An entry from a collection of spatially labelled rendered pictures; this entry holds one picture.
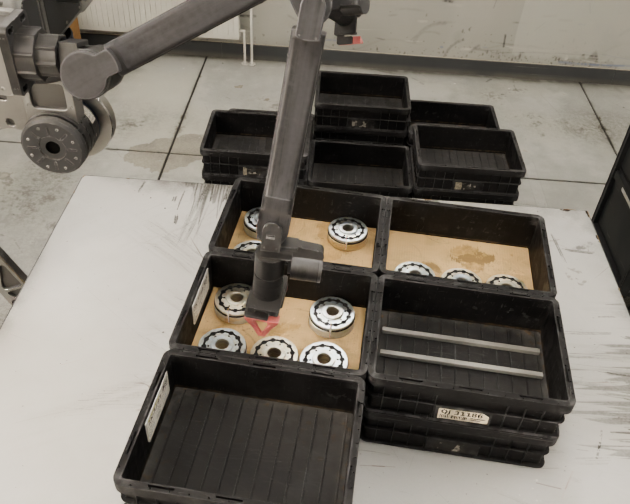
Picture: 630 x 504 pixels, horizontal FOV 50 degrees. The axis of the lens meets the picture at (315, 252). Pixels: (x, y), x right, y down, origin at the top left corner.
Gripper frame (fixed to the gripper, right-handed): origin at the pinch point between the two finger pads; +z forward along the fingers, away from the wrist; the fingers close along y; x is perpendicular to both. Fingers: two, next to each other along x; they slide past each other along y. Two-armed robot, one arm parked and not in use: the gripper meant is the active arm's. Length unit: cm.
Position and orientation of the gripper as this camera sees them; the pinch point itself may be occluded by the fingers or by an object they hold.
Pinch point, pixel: (264, 321)
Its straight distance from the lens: 139.4
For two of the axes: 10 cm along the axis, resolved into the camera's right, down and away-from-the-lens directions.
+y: 1.5, -6.7, 7.3
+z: -1.1, 7.2, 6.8
